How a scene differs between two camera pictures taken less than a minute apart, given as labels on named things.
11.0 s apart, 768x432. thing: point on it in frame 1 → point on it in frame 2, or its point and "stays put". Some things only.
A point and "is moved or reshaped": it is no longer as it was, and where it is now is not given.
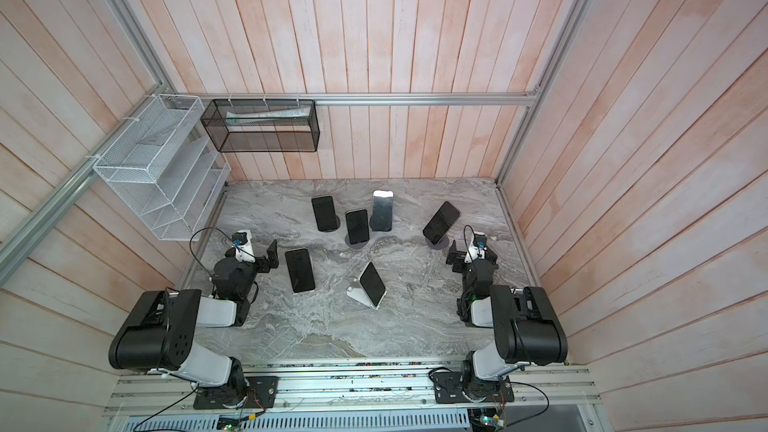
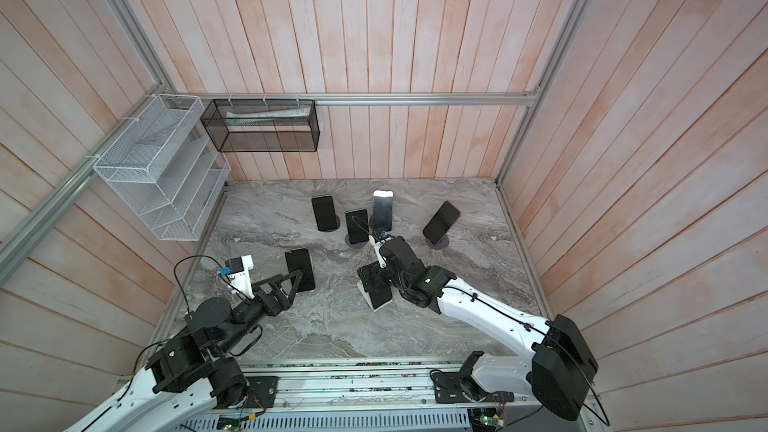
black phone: (440, 221) stays put
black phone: (300, 269) stays put
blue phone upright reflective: (382, 210) stays put
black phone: (324, 213) stays put
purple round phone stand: (442, 243) stays put
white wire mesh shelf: (166, 166) stays put
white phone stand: (359, 295) is moved or reshaped
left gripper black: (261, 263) → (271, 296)
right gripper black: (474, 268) → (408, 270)
